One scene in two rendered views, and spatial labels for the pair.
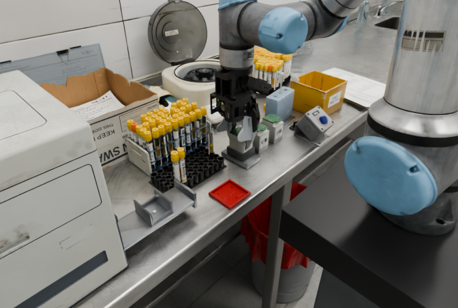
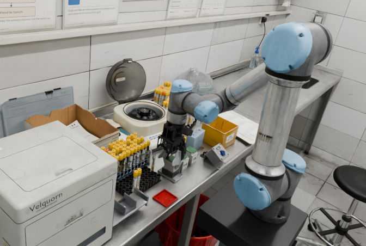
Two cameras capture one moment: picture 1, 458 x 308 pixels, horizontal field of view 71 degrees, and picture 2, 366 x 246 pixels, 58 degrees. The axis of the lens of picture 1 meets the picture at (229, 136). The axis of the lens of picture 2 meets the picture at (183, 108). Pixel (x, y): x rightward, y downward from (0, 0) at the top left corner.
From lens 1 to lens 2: 0.53 m
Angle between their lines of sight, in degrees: 12
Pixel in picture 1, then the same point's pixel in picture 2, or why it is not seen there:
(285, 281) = not seen: outside the picture
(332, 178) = (226, 191)
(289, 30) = (210, 113)
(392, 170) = (253, 189)
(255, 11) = (193, 99)
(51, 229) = (91, 211)
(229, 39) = (175, 109)
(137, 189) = not seen: hidden behind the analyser
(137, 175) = not seen: hidden behind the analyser
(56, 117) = (101, 155)
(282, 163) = (196, 180)
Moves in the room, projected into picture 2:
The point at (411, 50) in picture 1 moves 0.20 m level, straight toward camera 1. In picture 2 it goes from (261, 140) to (245, 178)
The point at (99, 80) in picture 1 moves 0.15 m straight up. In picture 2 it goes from (70, 112) to (71, 81)
